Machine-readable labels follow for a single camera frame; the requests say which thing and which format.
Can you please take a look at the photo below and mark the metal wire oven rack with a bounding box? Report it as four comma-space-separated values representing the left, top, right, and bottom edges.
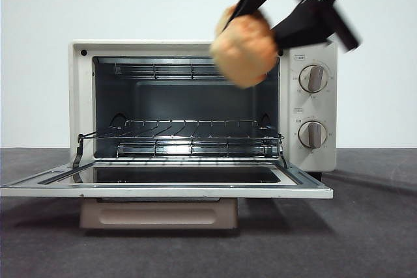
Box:
78, 119, 285, 141

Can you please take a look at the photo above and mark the golden bread loaf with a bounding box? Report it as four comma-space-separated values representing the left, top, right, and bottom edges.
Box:
209, 4, 280, 90

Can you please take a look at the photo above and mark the taupe temperature knob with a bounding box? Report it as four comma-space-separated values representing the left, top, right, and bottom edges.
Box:
298, 64, 328, 94

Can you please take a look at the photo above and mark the taupe timer knob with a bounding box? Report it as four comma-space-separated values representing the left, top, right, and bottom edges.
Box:
298, 120, 328, 149

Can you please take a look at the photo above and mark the oven door with taupe handle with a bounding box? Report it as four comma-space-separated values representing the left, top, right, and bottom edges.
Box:
0, 160, 335, 230

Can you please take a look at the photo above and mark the white toaster oven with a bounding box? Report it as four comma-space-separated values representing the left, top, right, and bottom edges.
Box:
68, 39, 338, 182

